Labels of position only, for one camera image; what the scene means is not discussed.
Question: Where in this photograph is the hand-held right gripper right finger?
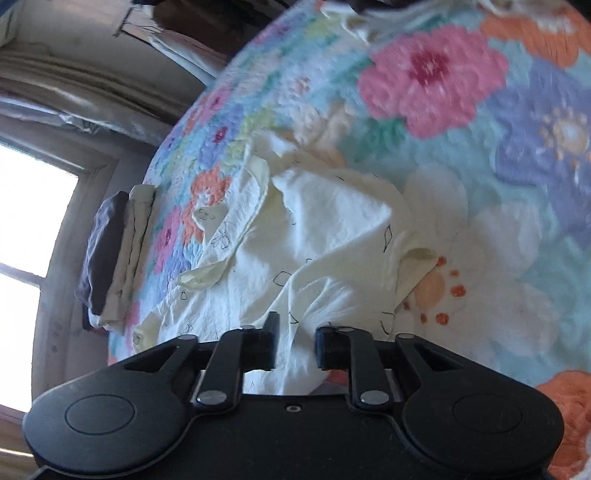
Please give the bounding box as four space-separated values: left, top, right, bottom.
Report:
314 325 464 413

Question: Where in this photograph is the folded cream cloth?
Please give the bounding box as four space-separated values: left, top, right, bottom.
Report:
98 184 156 331

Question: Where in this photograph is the white crumpled cloth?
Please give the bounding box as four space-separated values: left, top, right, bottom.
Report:
344 0 509 44

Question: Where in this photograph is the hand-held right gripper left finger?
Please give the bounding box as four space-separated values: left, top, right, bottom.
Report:
124 311 281 413

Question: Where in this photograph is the folded grey cloth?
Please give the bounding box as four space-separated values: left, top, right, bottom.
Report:
75 191 130 313

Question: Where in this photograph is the window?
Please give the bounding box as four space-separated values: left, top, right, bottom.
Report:
0 138 79 416

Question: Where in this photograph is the floral blanket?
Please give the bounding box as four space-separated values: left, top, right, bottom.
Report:
107 0 591 480

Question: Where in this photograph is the cream printed garment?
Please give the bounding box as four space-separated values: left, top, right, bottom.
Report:
132 132 438 398

